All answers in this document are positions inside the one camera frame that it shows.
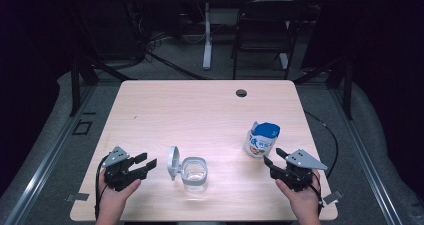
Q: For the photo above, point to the white height-adjustable desk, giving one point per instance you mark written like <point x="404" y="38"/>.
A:
<point x="207" y="35"/>

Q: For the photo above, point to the person's right hand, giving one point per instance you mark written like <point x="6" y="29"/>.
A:
<point x="305" y="203"/>

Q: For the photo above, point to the black folding chair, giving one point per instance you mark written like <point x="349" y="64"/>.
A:
<point x="263" y="11"/>

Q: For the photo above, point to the person's left hand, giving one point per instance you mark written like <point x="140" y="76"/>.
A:
<point x="111" y="203"/>

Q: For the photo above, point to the black metal frame post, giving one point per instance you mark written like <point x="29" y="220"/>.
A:
<point x="348" y="91"/>
<point x="75" y="85"/>

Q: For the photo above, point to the aluminium floor rail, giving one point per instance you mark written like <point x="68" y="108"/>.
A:
<point x="366" y="158"/>
<point x="50" y="158"/>

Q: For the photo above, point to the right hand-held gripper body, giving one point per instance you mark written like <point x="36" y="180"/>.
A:
<point x="296" y="176"/>

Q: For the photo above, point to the clear jar with white lid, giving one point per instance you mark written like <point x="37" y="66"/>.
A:
<point x="195" y="171"/>

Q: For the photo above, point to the grey tape strip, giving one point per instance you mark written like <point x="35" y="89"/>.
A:
<point x="78" y="197"/>
<point x="333" y="197"/>

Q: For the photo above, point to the blue and white pouch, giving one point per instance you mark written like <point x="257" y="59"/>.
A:
<point x="263" y="138"/>

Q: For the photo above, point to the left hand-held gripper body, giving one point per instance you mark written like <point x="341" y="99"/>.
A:
<point x="120" y="176"/>

